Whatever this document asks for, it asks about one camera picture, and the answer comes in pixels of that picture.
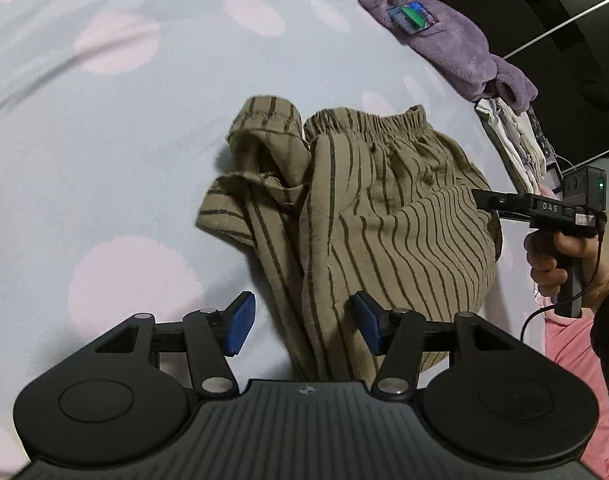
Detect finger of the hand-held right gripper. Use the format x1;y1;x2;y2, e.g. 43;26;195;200
471;188;535;222

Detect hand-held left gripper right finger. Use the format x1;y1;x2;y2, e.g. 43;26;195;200
349;292;519;401

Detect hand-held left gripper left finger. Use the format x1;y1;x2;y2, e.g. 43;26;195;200
93;291;257;401

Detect olive striped pants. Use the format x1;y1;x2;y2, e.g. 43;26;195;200
194;94;505;383

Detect stack of folded white clothes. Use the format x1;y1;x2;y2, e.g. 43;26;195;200
473;96;553;197

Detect person's right hand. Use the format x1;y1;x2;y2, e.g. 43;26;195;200
523;230;609;311

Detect pink garment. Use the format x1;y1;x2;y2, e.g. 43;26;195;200
533;282;609;480

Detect purple fleece garment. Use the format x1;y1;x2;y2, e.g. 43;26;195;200
357;0;539;113

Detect dark wardrobe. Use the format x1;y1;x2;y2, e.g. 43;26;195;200
385;0;609;183

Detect colourful shiny card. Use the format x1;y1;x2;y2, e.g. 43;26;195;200
387;2;439;36

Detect white pink-dotted bedsheet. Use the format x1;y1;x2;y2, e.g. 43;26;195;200
0;0;553;480

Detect black cable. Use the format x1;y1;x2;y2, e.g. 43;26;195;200
521;217;608;343

